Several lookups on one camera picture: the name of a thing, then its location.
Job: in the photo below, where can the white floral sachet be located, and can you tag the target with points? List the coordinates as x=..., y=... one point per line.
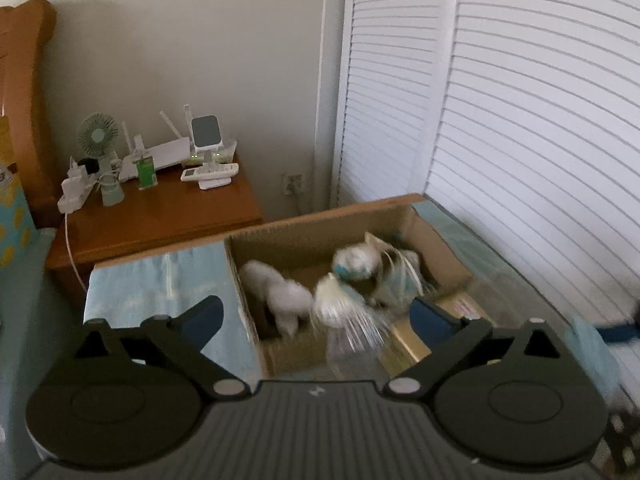
x=357, y=260

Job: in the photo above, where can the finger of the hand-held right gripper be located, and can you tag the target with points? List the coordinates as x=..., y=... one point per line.
x=622, y=333
x=625, y=440

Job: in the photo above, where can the phone on white stand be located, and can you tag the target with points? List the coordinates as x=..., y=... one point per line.
x=204, y=132

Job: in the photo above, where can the cardboard box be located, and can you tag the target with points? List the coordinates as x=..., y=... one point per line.
x=290, y=245

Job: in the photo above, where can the white power strip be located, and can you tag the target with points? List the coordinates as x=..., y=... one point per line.
x=75, y=190

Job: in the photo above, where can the wooden nightstand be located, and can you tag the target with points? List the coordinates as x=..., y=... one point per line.
x=165, y=215

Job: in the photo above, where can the white louvered doors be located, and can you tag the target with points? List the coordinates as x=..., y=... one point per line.
x=500, y=85

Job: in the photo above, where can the clear plastic bag bundle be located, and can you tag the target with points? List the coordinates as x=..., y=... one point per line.
x=345, y=310

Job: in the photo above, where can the light blue tasselled sachet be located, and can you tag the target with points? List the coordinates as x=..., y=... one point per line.
x=402, y=280

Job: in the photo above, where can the white router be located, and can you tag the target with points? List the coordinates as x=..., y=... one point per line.
x=170, y=155

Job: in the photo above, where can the small green desk fan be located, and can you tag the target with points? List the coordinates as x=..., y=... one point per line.
x=97, y=135

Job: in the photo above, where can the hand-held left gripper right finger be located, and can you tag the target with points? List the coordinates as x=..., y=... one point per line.
x=432, y=322

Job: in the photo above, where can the white remote control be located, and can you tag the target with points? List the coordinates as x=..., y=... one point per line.
x=207, y=172

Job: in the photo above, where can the wooden bed headboard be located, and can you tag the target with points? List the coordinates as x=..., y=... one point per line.
x=22, y=110

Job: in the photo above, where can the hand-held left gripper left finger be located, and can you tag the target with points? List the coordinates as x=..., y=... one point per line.
x=202, y=322

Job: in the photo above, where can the teal bed sheet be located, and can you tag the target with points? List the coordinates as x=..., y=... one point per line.
x=30, y=320

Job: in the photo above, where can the yellow and blue carton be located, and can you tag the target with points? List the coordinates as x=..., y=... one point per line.
x=12, y=210

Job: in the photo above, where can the white plush toy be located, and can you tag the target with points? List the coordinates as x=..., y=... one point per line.
x=285, y=297

